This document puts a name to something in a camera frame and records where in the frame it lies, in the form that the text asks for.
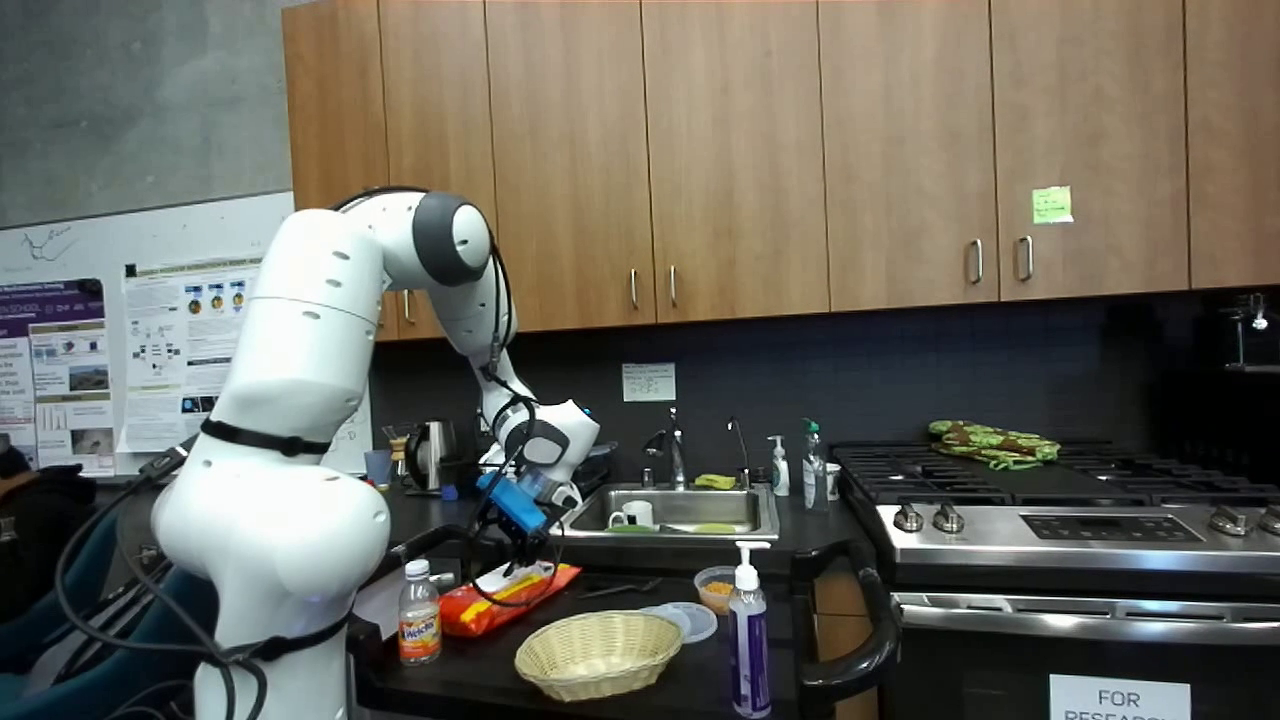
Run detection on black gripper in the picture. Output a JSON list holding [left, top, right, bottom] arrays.
[[533, 484, 584, 541]]

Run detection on orange wipes packet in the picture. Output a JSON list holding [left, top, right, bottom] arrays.
[[438, 562, 579, 641]]

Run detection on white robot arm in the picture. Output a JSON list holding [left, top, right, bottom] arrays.
[[152, 189, 599, 720]]

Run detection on chrome sink faucet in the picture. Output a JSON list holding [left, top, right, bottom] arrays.
[[645, 404, 687, 494]]

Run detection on woven wicker basket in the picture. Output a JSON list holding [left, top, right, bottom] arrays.
[[513, 610, 683, 704]]

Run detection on clear bottle orange label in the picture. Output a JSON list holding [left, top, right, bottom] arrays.
[[395, 556, 438, 664]]

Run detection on small clear plastic container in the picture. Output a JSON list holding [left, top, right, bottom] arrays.
[[690, 565, 734, 615]]

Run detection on stainless steel sink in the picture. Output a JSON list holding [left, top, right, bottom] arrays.
[[560, 488, 781, 546]]

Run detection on purple hand soap pump bottle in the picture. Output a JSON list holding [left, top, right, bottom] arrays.
[[733, 547, 771, 720]]

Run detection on white soap dispenser bottle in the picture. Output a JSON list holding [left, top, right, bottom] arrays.
[[768, 437, 793, 498]]

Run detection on green cap spray bottle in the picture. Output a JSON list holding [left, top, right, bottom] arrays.
[[800, 415, 825, 509]]

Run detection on wooden upper cabinets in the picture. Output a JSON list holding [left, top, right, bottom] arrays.
[[279, 0, 1280, 334]]

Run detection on white sign on oven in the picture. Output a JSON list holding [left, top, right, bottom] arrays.
[[1049, 671, 1193, 720]]

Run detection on stainless steel gas stove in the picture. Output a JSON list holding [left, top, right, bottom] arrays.
[[828, 442, 1280, 720]]

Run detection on green sticky note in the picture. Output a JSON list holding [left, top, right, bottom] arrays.
[[1026, 183, 1076, 227]]

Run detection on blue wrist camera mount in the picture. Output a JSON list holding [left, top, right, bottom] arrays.
[[475, 471, 548, 541]]

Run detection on white wall outlet plate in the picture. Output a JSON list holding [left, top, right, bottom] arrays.
[[621, 365, 675, 404]]

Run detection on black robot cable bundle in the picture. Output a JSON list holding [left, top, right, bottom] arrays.
[[44, 446, 273, 720]]

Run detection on wall posters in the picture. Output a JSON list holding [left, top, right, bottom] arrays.
[[0, 194, 292, 482]]

